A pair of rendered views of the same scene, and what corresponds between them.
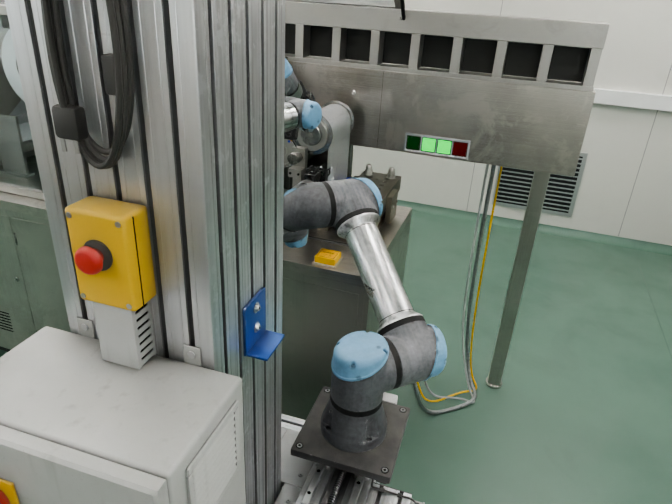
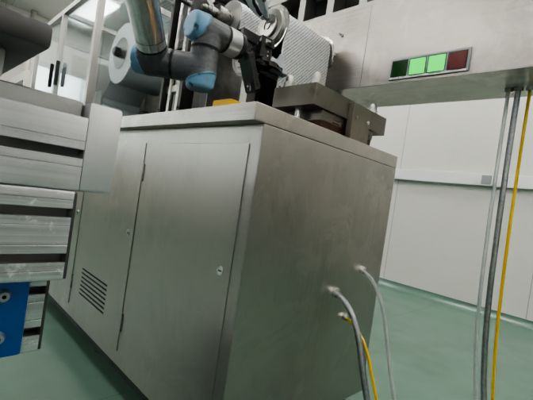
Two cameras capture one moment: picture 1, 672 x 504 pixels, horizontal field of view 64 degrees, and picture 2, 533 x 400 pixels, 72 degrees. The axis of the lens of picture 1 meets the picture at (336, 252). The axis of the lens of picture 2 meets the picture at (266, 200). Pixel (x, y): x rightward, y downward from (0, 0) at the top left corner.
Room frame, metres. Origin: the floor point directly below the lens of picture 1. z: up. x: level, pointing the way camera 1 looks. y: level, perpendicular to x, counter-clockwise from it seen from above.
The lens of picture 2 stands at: (0.83, -0.51, 0.71)
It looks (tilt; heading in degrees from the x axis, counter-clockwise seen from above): 1 degrees down; 27
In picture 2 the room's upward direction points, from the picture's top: 8 degrees clockwise
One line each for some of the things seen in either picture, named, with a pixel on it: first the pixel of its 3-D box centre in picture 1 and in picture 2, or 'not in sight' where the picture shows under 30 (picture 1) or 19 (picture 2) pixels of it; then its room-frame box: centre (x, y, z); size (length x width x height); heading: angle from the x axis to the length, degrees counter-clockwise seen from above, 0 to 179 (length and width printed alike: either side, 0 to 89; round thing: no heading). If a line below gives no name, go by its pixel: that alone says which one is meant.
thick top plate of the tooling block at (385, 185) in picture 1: (368, 195); (333, 113); (1.97, -0.11, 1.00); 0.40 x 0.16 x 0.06; 162
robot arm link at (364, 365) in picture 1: (361, 368); not in sight; (0.94, -0.07, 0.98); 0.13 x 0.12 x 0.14; 118
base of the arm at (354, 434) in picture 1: (355, 410); not in sight; (0.93, -0.06, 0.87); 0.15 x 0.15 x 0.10
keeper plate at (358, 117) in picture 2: (392, 206); (358, 124); (1.96, -0.21, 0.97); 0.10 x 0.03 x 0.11; 162
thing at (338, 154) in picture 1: (338, 164); (303, 79); (1.97, 0.01, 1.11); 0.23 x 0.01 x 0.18; 162
